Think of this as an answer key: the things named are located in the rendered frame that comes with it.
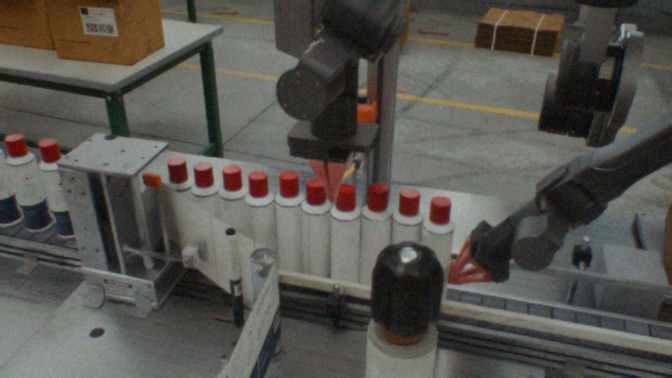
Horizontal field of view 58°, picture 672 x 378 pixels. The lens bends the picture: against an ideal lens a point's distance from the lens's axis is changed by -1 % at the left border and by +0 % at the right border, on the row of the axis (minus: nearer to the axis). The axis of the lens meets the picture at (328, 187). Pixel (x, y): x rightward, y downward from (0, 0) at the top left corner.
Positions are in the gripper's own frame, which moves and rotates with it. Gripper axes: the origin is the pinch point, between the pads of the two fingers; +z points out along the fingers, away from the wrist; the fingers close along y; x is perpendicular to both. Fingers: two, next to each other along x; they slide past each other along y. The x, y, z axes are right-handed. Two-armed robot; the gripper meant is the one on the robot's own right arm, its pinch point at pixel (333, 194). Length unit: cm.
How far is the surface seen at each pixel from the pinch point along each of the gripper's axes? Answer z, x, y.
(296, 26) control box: -16.0, 18.8, -10.9
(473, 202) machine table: 34, 61, 17
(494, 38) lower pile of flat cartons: 102, 443, 13
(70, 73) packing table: 38, 121, -137
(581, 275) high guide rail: 21.7, 21.8, 36.0
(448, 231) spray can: 13.6, 16.2, 14.3
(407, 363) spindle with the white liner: 12.8, -13.7, 12.8
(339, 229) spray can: 15.7, 15.1, -3.1
